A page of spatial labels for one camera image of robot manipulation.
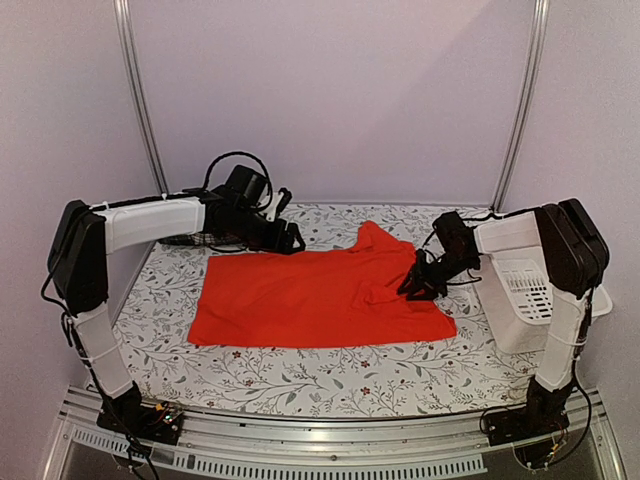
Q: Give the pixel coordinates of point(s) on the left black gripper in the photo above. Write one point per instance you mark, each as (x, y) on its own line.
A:
(277, 245)

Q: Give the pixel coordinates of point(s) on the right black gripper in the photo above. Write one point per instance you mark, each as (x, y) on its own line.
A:
(421, 280)

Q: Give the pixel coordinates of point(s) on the red garment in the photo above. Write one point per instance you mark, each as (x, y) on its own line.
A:
(331, 299)

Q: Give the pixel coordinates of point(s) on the black white plaid skirt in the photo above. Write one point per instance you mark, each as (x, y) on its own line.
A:
(202, 240)

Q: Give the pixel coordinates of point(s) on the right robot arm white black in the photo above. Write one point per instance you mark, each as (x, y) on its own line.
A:
(576, 257)

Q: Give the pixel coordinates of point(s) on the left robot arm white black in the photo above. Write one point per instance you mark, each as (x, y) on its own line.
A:
(236, 209)

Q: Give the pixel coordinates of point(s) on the white plastic laundry bin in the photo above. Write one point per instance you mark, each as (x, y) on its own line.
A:
(516, 296)

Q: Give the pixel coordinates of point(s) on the floral patterned table cloth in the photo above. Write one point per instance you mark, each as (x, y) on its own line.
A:
(465, 373)

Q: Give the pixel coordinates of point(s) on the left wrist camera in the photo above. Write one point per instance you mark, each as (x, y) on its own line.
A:
(271, 208)

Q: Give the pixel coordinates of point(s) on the front aluminium rail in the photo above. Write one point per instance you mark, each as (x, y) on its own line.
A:
(235, 445)

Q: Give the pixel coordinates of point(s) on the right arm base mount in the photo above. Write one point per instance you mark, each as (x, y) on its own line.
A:
(504, 425)

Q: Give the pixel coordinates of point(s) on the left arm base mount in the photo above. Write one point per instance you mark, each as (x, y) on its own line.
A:
(160, 423)

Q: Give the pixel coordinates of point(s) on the left aluminium frame post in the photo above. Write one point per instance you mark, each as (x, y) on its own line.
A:
(126, 35)

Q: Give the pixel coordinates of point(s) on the aluminium frame post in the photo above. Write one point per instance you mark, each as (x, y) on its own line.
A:
(532, 65)
(126, 35)

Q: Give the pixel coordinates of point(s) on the right aluminium frame post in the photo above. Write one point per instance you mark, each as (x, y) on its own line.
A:
(532, 65)

